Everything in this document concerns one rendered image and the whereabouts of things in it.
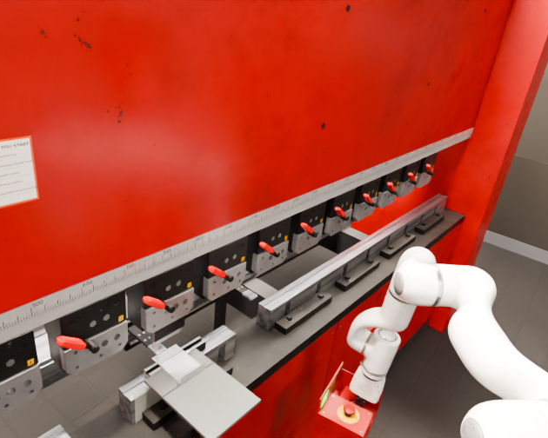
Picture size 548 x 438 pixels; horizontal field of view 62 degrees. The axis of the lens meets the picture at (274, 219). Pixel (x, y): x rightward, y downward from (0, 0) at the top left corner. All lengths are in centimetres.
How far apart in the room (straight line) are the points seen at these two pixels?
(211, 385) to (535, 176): 387
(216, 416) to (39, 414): 154
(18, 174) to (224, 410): 76
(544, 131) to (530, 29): 192
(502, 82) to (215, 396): 224
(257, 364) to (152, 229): 69
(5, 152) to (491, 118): 251
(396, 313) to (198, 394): 58
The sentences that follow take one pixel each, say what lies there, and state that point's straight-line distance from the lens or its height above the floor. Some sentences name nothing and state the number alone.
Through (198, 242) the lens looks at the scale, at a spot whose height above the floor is 138.
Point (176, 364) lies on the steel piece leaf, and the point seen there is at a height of 100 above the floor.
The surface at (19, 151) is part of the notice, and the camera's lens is 84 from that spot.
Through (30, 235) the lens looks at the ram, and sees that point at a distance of 90.
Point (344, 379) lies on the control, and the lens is 173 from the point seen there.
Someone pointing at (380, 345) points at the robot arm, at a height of 105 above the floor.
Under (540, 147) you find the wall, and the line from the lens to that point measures 465.
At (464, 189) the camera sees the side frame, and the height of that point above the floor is 103.
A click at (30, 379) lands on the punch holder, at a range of 107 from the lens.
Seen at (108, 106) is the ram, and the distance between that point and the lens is 89.
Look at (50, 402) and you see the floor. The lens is 271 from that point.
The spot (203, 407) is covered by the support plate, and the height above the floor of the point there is 100.
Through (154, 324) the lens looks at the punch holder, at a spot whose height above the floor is 120.
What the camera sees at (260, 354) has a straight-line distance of 159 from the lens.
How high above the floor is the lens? 197
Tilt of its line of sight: 26 degrees down
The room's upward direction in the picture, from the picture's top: 7 degrees clockwise
